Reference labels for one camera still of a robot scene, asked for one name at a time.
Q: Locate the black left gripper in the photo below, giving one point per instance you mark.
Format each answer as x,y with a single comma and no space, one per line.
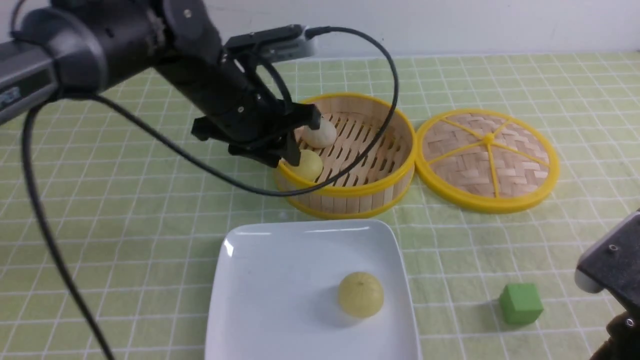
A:
245,104

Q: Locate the white steamed bun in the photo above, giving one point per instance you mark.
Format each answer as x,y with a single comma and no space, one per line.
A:
322,137

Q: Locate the yellow steamed bun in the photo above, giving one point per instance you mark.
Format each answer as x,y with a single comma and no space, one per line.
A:
361,295
310,166

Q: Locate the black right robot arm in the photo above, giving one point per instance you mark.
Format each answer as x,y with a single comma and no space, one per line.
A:
496,224

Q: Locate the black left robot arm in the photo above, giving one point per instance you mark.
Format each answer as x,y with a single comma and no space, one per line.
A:
85,47

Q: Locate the white square plate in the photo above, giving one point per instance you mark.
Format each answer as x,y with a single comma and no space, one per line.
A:
275,294

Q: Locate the bamboo steamer basket yellow rim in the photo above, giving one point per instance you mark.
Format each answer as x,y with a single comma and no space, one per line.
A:
383,177

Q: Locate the green checked tablecloth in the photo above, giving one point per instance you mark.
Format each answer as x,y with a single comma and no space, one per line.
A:
140,228

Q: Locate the woven bamboo steamer lid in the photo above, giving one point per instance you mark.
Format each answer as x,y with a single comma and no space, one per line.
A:
486,161

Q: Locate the green cube block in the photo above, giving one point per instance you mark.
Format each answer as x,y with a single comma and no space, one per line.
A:
520,303

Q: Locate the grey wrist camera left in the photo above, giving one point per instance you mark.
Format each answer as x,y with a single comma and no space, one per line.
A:
276,45

